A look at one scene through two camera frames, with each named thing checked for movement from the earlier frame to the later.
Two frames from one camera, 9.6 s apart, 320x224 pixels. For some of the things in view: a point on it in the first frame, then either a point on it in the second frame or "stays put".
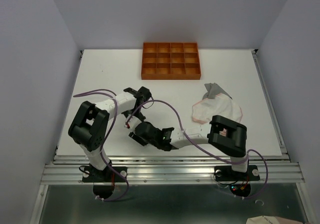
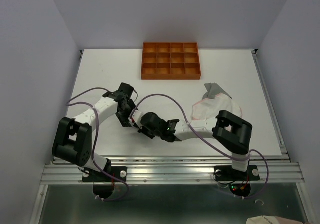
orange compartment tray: (170, 61) stays put
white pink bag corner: (262, 219) stays put
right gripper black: (137, 138) to (142, 130)
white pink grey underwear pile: (215, 102) stays put
